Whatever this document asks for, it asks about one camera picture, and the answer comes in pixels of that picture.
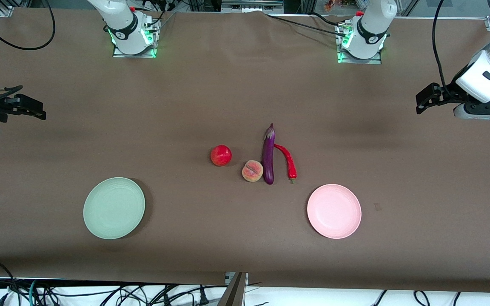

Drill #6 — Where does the red chili pepper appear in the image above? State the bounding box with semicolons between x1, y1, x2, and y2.
274;144;298;184

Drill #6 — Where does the long purple eggplant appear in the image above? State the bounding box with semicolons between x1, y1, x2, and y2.
261;123;276;185

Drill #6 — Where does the orange pink peach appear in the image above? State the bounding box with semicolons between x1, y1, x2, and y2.
242;160;264;183

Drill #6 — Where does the red apple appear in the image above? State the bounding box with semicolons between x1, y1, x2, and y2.
210;144;233;167

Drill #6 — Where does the pale green plate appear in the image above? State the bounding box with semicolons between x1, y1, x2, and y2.
83;177;146;240

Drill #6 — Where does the pink plate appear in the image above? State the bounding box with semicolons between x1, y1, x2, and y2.
307;184;362;240

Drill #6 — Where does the grey equipment box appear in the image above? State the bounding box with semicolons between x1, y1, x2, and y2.
221;0;285;13

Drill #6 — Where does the brown table cover sheet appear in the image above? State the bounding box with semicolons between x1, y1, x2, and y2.
0;8;490;294

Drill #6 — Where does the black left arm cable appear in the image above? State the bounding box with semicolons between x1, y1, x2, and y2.
431;0;456;97

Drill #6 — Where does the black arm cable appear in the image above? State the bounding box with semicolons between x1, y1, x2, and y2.
0;0;56;105
431;0;456;97

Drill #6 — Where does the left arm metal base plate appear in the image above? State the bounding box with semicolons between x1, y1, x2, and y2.
337;21;382;65

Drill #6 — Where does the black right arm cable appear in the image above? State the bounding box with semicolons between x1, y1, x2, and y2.
0;0;56;105

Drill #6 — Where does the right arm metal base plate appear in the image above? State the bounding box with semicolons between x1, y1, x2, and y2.
112;17;157;59

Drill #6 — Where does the short black table cable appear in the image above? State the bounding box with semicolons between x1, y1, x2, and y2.
309;12;348;28

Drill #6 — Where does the long black table cable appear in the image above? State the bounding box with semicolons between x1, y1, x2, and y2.
266;14;344;34

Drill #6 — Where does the black base cable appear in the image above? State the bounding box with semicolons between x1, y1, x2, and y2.
143;0;178;31

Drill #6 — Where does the tangled black floor cable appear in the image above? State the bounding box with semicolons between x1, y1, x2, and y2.
37;284;228;306

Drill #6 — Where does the aluminium frame post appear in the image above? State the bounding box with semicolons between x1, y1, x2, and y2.
217;272;249;306

